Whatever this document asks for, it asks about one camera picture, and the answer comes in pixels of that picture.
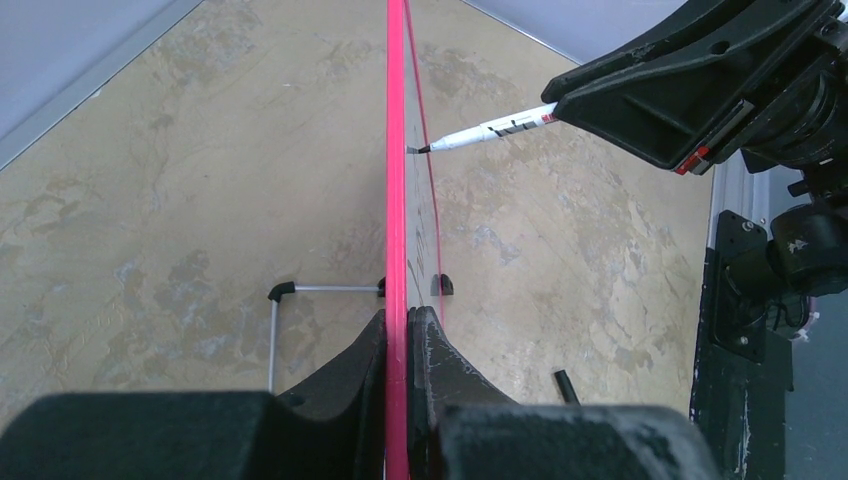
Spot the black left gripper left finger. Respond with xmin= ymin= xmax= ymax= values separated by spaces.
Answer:
xmin=1 ymin=312 xmax=387 ymax=479

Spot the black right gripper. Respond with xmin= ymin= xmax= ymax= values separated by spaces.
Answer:
xmin=541 ymin=1 xmax=847 ymax=176

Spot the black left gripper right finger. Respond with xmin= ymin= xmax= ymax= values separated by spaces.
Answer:
xmin=407 ymin=307 xmax=720 ymax=479

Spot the black marker cap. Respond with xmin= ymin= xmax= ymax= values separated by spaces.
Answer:
xmin=553 ymin=370 xmax=580 ymax=405

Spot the black whiteboard marker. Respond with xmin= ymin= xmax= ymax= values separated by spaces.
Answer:
xmin=406 ymin=103 xmax=557 ymax=154

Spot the pink framed whiteboard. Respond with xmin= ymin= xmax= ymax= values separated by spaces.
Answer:
xmin=385 ymin=1 xmax=443 ymax=479

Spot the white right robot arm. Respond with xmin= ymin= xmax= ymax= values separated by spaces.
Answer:
xmin=541 ymin=1 xmax=847 ymax=326

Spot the metal whiteboard easel stand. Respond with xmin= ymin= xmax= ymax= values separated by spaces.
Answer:
xmin=267 ymin=279 xmax=385 ymax=393

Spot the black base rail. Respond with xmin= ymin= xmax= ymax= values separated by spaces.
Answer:
xmin=689 ymin=210 xmax=808 ymax=479

